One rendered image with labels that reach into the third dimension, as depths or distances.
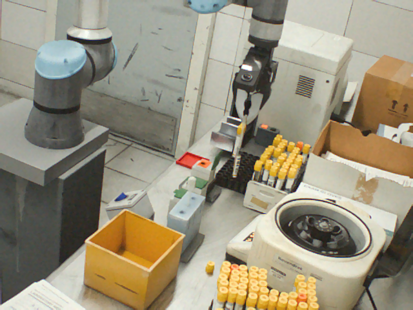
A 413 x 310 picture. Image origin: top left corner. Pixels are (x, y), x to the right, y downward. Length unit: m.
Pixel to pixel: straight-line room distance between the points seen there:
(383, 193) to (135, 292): 0.64
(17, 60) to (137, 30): 0.95
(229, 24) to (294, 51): 1.49
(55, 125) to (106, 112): 2.10
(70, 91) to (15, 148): 0.19
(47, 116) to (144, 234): 0.43
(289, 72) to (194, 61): 1.55
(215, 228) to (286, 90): 0.53
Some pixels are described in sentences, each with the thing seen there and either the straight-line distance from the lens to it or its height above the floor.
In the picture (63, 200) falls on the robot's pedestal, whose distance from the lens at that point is 1.45.
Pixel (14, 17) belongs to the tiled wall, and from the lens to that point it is 3.82.
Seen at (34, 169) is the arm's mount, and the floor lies 0.91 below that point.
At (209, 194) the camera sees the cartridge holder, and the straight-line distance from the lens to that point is 1.40.
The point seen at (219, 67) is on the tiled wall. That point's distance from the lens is 3.18.
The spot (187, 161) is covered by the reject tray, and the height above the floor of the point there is 0.88.
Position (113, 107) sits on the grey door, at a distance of 3.48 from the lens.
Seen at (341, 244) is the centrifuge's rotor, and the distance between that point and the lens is 1.18.
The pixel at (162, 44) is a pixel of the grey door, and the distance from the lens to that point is 3.21.
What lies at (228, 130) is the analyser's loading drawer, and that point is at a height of 0.93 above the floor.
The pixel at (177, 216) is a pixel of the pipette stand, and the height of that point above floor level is 0.97.
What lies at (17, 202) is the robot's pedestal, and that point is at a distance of 1.54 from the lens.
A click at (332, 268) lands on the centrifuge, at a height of 0.99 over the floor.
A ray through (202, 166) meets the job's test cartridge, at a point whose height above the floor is 0.95.
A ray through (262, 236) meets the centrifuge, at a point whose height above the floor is 0.98.
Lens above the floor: 1.61
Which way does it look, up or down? 27 degrees down
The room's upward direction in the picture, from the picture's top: 11 degrees clockwise
